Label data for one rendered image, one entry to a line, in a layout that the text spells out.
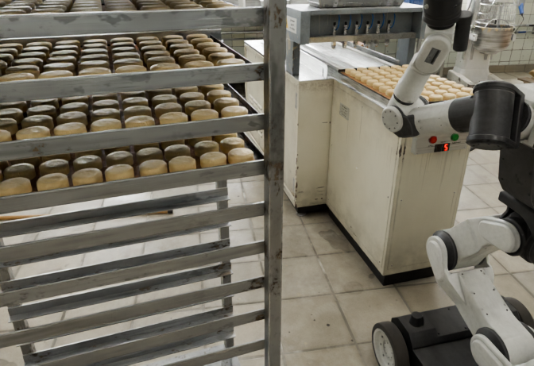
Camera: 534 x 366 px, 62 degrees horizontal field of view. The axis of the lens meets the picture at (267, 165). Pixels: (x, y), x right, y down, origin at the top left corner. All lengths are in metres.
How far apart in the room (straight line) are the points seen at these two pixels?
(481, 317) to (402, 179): 0.61
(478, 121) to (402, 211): 0.92
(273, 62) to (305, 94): 1.62
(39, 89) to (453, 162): 1.66
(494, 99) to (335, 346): 1.18
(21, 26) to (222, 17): 0.29
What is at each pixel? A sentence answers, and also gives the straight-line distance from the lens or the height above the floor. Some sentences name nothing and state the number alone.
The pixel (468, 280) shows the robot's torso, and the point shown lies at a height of 0.41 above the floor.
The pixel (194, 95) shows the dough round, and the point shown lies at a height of 1.15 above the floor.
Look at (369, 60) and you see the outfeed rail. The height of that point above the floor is 0.88.
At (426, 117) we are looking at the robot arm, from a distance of 1.28.
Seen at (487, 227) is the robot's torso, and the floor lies 0.68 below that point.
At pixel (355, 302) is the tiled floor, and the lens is 2.14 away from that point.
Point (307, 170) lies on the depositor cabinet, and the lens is 2.52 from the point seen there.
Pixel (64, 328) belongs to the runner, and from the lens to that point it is 0.96.
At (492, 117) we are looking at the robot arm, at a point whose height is 1.07.
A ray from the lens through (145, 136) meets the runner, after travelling 0.76.
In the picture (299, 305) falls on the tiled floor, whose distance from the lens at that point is 2.09.
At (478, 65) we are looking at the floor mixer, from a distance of 6.11.
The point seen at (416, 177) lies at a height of 0.58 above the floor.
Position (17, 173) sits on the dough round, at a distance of 0.90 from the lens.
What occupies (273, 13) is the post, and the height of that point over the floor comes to 1.33.
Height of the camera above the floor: 1.41
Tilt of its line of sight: 25 degrees down
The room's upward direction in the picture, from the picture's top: straight up
